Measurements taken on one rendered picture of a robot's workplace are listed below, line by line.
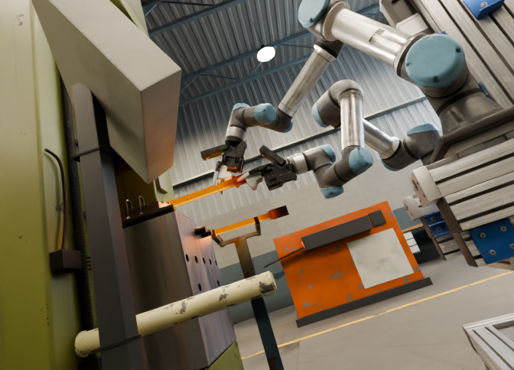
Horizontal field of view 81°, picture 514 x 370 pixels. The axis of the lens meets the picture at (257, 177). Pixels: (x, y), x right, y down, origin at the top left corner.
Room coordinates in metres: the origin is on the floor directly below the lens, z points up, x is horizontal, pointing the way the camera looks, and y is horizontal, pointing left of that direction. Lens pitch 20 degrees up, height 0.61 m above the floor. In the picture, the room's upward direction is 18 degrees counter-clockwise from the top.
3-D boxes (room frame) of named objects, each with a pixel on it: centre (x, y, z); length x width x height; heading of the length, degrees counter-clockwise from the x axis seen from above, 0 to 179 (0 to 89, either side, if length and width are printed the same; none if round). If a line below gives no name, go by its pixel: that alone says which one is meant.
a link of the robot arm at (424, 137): (1.26, -0.75, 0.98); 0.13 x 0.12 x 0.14; 36
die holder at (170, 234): (1.09, 0.55, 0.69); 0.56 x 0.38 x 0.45; 89
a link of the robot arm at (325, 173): (1.03, -0.25, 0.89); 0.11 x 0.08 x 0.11; 36
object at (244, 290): (0.69, 0.25, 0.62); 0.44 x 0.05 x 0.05; 89
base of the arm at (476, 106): (0.78, -0.60, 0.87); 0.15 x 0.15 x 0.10
